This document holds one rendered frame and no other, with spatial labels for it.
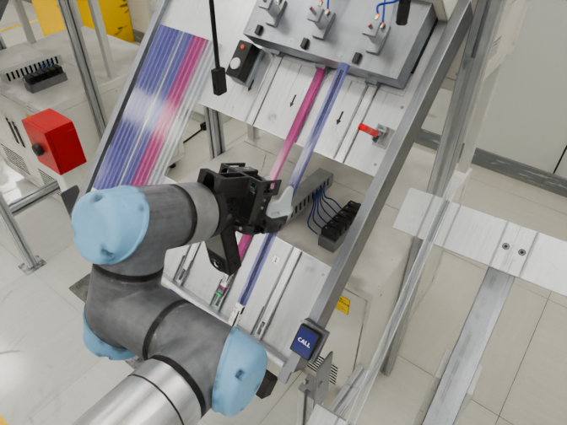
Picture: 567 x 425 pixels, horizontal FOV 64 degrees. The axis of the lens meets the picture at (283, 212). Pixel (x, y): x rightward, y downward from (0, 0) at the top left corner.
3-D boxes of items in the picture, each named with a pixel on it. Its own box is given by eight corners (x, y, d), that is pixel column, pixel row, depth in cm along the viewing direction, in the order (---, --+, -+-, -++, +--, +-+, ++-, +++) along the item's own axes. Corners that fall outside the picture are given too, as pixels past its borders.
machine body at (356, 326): (348, 415, 148) (372, 296, 107) (197, 308, 180) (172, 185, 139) (431, 291, 187) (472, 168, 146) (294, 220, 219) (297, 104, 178)
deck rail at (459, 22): (306, 367, 87) (293, 373, 82) (298, 361, 88) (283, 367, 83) (473, 18, 81) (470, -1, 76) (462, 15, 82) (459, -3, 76)
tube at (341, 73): (228, 346, 78) (224, 347, 77) (222, 342, 78) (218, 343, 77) (350, 66, 72) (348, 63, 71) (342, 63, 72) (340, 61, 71)
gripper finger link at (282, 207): (314, 188, 72) (279, 190, 64) (302, 222, 74) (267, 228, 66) (299, 180, 73) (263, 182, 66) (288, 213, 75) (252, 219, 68)
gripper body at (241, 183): (286, 180, 64) (232, 185, 54) (269, 235, 66) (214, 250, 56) (245, 161, 67) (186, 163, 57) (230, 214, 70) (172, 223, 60)
